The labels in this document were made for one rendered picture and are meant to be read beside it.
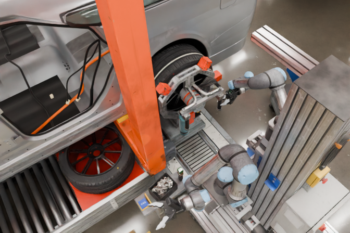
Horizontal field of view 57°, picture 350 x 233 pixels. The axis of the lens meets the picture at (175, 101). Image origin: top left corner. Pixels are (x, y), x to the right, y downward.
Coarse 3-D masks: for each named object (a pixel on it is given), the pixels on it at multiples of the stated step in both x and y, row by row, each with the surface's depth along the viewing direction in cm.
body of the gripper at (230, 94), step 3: (228, 90) 275; (231, 90) 274; (234, 90) 273; (237, 90) 275; (240, 90) 275; (228, 93) 272; (231, 93) 271; (234, 93) 272; (237, 93) 277; (240, 93) 275; (228, 96) 274; (231, 96) 269; (234, 96) 273; (231, 99) 274
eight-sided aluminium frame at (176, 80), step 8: (184, 72) 257; (192, 72) 257; (200, 72) 261; (208, 72) 270; (176, 80) 253; (184, 80) 256; (208, 88) 293; (160, 96) 261; (168, 96) 259; (160, 104) 268; (160, 112) 278; (168, 112) 284; (176, 112) 293
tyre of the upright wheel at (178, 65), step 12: (168, 48) 265; (180, 48) 266; (192, 48) 273; (156, 60) 263; (168, 60) 258; (180, 60) 257; (192, 60) 260; (156, 72) 259; (168, 72) 254; (156, 84) 257; (180, 108) 301
